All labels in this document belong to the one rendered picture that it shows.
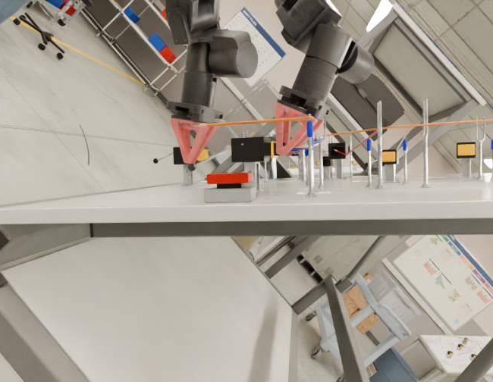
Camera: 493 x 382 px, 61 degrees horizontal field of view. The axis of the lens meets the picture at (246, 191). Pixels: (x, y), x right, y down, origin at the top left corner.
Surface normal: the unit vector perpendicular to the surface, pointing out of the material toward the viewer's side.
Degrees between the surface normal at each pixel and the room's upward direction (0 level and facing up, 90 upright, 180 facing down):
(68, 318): 0
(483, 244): 90
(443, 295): 90
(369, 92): 90
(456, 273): 89
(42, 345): 0
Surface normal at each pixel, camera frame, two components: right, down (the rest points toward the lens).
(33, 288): 0.74, -0.66
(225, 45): -0.59, 0.50
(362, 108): -0.11, 0.07
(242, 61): 0.78, 0.19
